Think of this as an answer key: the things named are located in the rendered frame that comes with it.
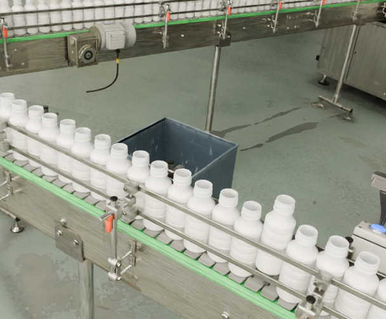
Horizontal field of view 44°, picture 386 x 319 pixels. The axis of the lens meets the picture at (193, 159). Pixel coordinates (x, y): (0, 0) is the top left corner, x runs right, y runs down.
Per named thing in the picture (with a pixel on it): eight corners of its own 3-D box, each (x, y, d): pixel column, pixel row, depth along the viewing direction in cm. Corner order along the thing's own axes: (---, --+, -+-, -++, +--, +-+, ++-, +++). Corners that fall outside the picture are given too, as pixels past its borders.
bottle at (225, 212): (237, 251, 107) (247, 190, 99) (228, 268, 103) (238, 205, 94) (212, 242, 109) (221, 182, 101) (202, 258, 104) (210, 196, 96)
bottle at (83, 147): (68, 190, 122) (64, 132, 114) (80, 178, 127) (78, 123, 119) (88, 196, 120) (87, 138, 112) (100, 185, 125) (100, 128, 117)
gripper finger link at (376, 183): (391, 233, 96) (409, 190, 94) (356, 218, 99) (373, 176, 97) (395, 226, 102) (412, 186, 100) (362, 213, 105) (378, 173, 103)
